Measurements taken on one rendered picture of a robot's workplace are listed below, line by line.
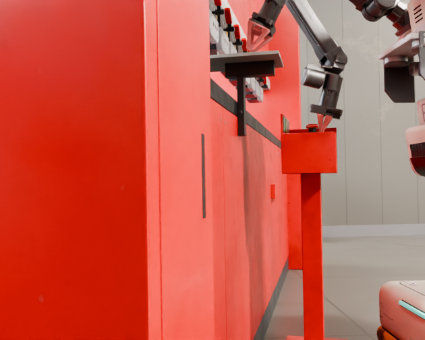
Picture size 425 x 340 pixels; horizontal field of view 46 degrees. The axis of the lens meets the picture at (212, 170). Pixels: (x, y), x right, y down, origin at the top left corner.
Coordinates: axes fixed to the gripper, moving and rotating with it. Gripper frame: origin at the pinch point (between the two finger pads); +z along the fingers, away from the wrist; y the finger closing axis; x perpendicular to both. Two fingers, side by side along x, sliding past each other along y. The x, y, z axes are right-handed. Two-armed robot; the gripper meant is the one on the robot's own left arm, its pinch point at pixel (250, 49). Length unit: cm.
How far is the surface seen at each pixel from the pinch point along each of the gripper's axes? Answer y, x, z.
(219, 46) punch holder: -31.3, -18.6, -1.4
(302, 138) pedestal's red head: -3.7, 25.5, 16.5
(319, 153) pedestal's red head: -3.6, 31.9, 18.1
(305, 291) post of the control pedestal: -11, 48, 57
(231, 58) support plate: 6.9, -2.2, 5.8
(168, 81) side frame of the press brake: 103, 20, 23
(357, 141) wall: -429, 49, -33
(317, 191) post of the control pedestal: -10.7, 36.5, 28.4
